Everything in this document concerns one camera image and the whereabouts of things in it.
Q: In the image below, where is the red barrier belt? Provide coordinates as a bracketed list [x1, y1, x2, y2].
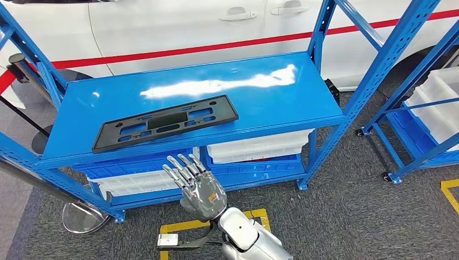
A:
[0, 70, 17, 96]
[27, 9, 459, 70]

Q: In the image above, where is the white car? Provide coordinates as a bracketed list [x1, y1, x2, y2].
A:
[0, 0, 459, 92]

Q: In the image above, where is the blue metal shelf rack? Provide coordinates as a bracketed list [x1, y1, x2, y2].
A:
[0, 0, 459, 224]

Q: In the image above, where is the yellow floor tape square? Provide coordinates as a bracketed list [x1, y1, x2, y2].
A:
[159, 208, 271, 260]

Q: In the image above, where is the black stanchion chrome base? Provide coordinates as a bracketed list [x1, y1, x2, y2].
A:
[0, 158, 111, 235]

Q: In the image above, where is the black plastic plate part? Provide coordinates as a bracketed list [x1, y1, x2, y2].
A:
[91, 94, 240, 154]

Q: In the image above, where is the blue wheeled shelf rack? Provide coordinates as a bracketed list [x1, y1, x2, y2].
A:
[355, 19, 459, 184]

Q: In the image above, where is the thin black stand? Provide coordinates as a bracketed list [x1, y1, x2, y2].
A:
[0, 96, 55, 155]

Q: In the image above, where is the blue plastic crate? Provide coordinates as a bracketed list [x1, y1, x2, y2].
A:
[389, 104, 459, 166]
[71, 148, 194, 180]
[204, 154, 302, 177]

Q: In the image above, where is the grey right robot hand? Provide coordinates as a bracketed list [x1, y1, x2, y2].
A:
[162, 153, 228, 223]

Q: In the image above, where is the black stanchion post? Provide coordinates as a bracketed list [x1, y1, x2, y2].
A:
[7, 53, 55, 105]

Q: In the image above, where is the white plastic crate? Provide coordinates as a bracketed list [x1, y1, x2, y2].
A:
[88, 147, 201, 191]
[405, 67, 459, 152]
[207, 128, 316, 159]
[104, 181, 183, 198]
[211, 145, 304, 165]

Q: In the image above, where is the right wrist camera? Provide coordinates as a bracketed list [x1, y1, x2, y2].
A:
[156, 219, 218, 251]

